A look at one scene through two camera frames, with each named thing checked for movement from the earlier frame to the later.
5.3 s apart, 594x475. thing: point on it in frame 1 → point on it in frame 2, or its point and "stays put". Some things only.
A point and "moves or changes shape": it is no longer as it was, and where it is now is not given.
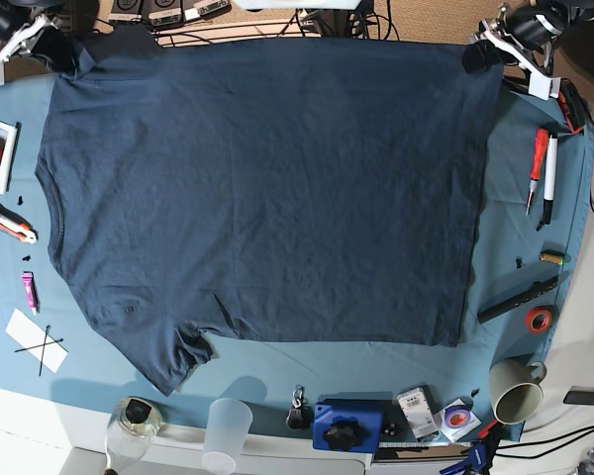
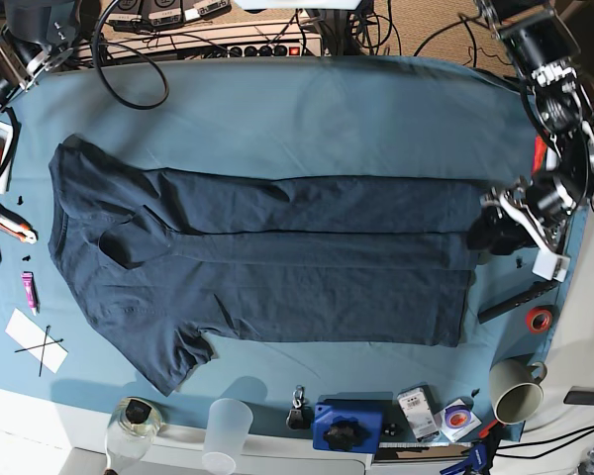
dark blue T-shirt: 268,187 moves or changes shape
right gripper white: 540,84 → 548,263
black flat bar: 538,289 stays put
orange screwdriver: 537,166 stays put
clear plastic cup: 228,427 stays put
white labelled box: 416,405 stays put
